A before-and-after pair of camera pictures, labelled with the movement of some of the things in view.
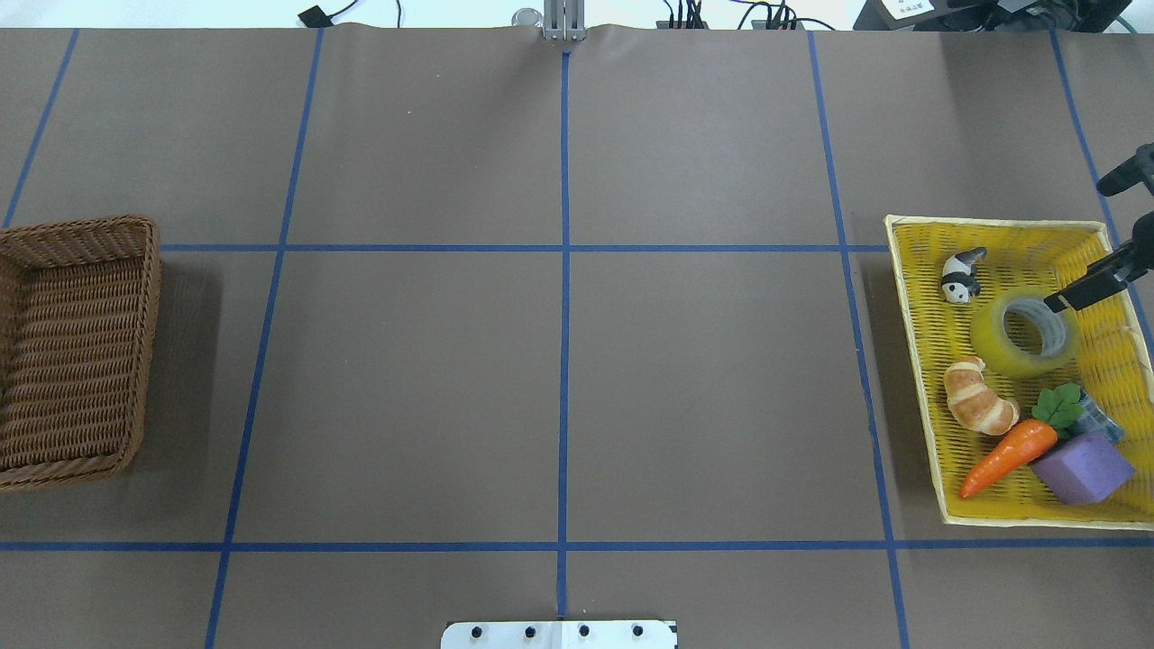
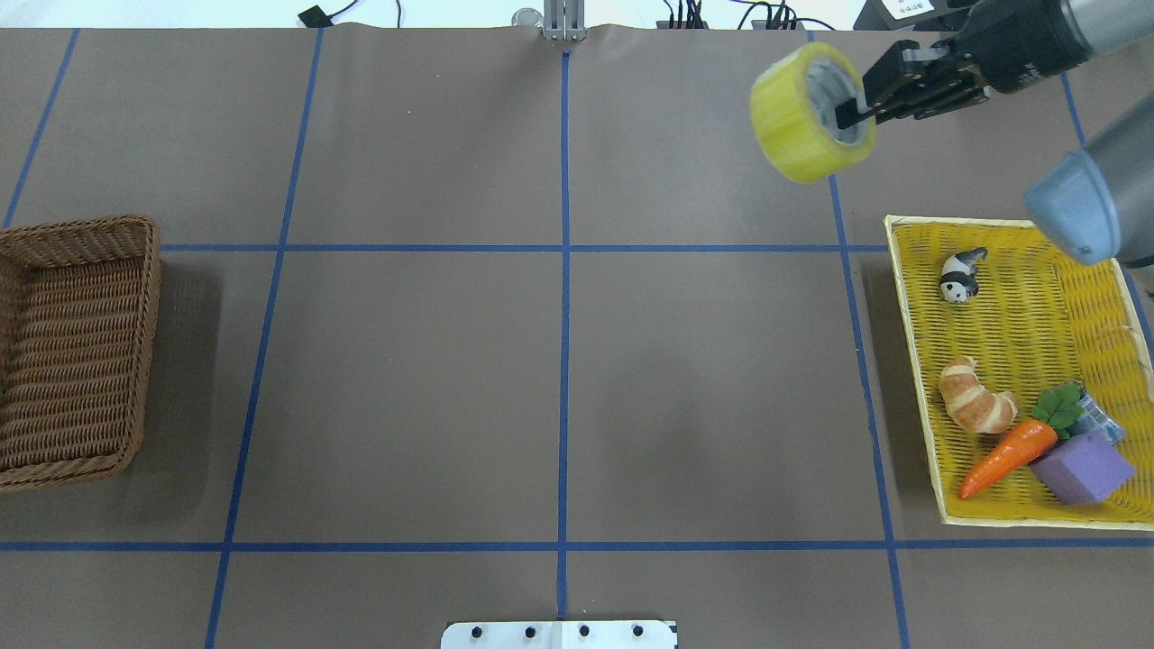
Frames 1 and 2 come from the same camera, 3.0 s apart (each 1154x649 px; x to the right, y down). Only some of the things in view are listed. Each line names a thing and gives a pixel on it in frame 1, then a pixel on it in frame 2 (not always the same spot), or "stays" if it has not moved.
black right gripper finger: [1138, 169] to [904, 59]
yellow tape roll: [1019, 334] to [793, 117]
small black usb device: [314, 17] stays
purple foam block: [1084, 470] stays
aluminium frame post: [564, 20] stays
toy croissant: [971, 400] stays
